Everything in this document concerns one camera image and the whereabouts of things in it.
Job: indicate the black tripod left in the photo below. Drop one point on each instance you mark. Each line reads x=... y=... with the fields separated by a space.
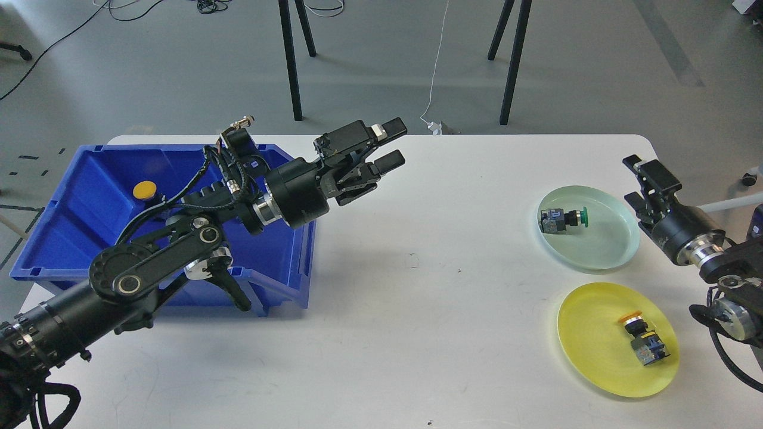
x=289 y=53

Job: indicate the black tripod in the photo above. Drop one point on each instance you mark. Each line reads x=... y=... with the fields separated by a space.
x=289 y=53
x=516 y=52

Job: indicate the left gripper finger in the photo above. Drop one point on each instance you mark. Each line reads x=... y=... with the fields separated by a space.
x=386 y=164
x=393 y=129

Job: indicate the blue plastic bin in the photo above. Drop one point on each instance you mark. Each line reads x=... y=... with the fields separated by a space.
x=94 y=202

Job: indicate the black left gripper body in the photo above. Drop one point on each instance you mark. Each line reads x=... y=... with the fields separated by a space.
x=297 y=192

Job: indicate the black tripod right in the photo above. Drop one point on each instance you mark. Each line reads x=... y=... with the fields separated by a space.
x=516 y=52

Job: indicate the green push button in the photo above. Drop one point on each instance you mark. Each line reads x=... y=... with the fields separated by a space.
x=556 y=221

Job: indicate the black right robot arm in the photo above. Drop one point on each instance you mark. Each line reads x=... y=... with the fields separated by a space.
x=733 y=306

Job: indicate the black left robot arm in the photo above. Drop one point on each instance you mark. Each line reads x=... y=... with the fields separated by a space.
x=178 y=240

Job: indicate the yellow push button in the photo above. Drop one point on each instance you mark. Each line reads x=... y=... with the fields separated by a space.
x=148 y=193
x=645 y=343

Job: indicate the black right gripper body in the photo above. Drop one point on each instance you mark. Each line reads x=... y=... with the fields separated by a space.
x=686 y=234

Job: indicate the yellow plate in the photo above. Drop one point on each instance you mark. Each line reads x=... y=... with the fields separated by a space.
x=599 y=347

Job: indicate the light green plate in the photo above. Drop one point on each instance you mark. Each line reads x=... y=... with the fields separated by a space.
x=609 y=239

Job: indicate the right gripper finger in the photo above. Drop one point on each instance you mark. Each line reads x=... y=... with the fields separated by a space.
x=639 y=206
x=633 y=163

